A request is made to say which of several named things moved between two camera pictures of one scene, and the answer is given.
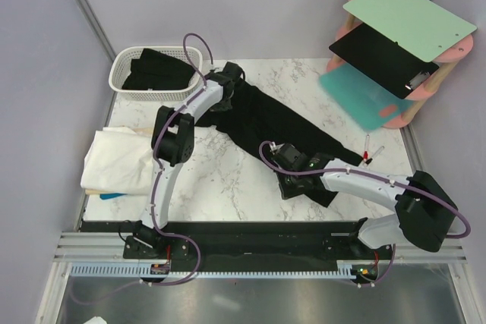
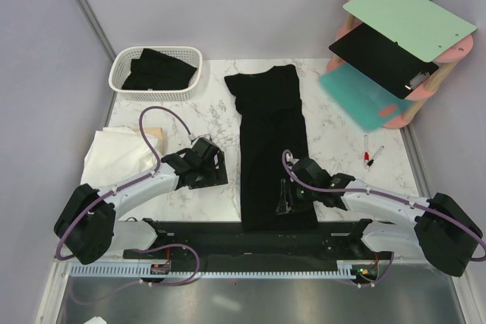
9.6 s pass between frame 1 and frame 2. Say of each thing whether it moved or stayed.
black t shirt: moved
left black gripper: moved
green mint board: stayed
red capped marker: stayed
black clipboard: stayed
